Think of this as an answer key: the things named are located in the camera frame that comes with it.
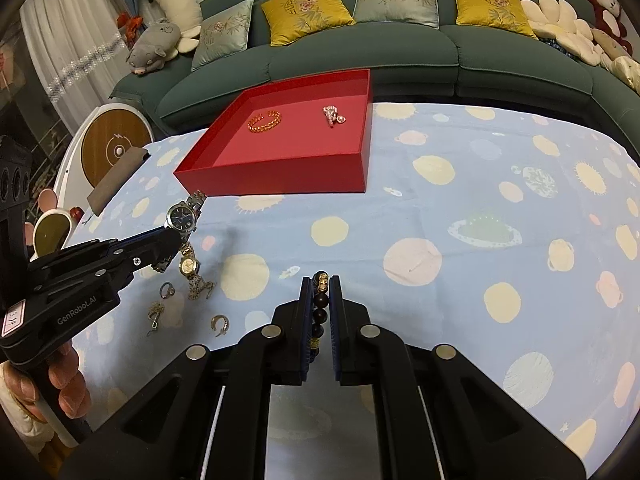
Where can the cream satin cushion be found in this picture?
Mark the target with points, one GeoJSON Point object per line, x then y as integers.
{"type": "Point", "coordinates": [625, 70]}

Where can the grey pig plush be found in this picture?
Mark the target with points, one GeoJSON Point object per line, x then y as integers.
{"type": "Point", "coordinates": [152, 45]}

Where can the brown cushion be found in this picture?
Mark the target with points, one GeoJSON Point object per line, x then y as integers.
{"type": "Point", "coordinates": [610, 42]}

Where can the silver watch with dark face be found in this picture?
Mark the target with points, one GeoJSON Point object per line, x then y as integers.
{"type": "Point", "coordinates": [181, 217]}

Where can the red monkey plush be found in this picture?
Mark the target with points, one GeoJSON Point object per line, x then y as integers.
{"type": "Point", "coordinates": [607, 15]}

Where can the dark glass cabinet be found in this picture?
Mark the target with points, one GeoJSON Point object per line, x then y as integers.
{"type": "Point", "coordinates": [20, 90]}

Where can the yellow embroidered pillow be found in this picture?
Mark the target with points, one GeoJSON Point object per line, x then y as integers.
{"type": "Point", "coordinates": [485, 2]}
{"type": "Point", "coordinates": [305, 12]}

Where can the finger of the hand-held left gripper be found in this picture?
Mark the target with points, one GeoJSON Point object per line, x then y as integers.
{"type": "Point", "coordinates": [125, 247]}
{"type": "Point", "coordinates": [135, 267]}

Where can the gold hoop earring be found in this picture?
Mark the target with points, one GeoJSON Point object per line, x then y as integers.
{"type": "Point", "coordinates": [225, 324]}

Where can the person's left hand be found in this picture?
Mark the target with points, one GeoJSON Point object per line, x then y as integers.
{"type": "Point", "coordinates": [70, 390]}

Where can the green sofa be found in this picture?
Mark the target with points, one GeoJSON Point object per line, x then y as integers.
{"type": "Point", "coordinates": [360, 45]}

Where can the white pink-eared round mirror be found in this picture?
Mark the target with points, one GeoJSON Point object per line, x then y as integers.
{"type": "Point", "coordinates": [50, 232]}

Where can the small pendant charm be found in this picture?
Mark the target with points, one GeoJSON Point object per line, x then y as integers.
{"type": "Point", "coordinates": [210, 290]}

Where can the white curtain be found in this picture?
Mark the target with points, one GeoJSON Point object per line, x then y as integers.
{"type": "Point", "coordinates": [65, 50]}

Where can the gold watch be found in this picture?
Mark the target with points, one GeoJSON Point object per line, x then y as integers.
{"type": "Point", "coordinates": [188, 266]}

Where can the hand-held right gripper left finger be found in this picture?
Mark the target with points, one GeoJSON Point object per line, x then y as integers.
{"type": "Point", "coordinates": [302, 332]}

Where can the small red object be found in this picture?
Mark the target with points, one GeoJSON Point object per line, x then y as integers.
{"type": "Point", "coordinates": [76, 213]}

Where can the pearl hair clip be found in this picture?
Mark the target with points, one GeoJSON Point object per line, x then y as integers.
{"type": "Point", "coordinates": [331, 115]}

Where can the cream flower cushion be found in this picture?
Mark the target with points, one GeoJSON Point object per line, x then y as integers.
{"type": "Point", "coordinates": [560, 22]}

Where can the blue patterned cloth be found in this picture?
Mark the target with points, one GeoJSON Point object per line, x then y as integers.
{"type": "Point", "coordinates": [555, 43]}

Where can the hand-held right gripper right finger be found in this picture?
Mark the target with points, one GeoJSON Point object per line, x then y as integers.
{"type": "Point", "coordinates": [335, 332]}

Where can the red tray box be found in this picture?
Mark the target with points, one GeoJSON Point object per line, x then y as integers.
{"type": "Point", "coordinates": [280, 177]}

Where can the white round wooden device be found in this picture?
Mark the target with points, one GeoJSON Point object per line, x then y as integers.
{"type": "Point", "coordinates": [100, 150]}

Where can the red curtain tie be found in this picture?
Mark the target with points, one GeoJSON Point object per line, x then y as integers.
{"type": "Point", "coordinates": [131, 25]}

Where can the dangling earring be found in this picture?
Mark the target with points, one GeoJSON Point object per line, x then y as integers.
{"type": "Point", "coordinates": [156, 311]}

